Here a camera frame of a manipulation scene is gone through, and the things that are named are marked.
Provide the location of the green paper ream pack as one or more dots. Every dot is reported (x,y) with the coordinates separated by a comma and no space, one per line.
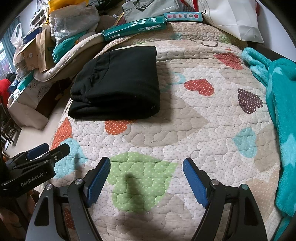
(134,27)

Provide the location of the brown paper bag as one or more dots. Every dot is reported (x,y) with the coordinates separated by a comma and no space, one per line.
(44,51)

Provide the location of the teal and white flat box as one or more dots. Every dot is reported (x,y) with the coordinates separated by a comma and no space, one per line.
(24,81)

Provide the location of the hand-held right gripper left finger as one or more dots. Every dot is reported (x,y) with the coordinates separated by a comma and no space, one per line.
(97,183)

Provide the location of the white plastic bag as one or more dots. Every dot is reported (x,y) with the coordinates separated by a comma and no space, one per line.
(16,36)

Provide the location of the grey fabric bag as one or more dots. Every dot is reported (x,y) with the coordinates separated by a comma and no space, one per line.
(148,9)

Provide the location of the teal soft package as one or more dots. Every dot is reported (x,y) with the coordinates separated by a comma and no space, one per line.
(62,47)

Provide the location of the black pants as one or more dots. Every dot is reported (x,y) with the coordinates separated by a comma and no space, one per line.
(115,88)

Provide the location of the white shelf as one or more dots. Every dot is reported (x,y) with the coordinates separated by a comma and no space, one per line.
(39,18)

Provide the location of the cardboard box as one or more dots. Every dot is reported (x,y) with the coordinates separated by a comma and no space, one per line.
(30,55)

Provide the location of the quilted heart-print blanket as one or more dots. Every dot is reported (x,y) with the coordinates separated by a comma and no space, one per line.
(185,129)

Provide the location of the white paper bag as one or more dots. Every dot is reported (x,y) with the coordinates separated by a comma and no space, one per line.
(235,20)

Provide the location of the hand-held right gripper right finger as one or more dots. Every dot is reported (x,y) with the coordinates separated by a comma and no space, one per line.
(196,185)

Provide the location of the red cloth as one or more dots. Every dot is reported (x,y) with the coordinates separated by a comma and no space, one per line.
(5,91)

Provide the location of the teal fleece blanket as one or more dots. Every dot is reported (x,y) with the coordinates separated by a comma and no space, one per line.
(282,104)

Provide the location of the clear plastic bag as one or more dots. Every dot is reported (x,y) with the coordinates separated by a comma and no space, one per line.
(74,20)

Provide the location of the light blue shapes box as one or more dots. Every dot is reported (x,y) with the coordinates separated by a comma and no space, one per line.
(182,16)

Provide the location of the blue flat box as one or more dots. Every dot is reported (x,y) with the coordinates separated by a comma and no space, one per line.
(31,37)

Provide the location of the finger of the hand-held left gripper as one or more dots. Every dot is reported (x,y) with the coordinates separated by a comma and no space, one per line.
(60,150)
(37,149)

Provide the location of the yellow bag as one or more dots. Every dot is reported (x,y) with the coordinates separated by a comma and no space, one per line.
(67,4)

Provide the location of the beige cushion pad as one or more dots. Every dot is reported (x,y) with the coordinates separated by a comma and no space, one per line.
(67,62)

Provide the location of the dark wooden chair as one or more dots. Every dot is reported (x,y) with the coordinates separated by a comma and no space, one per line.
(10,127)

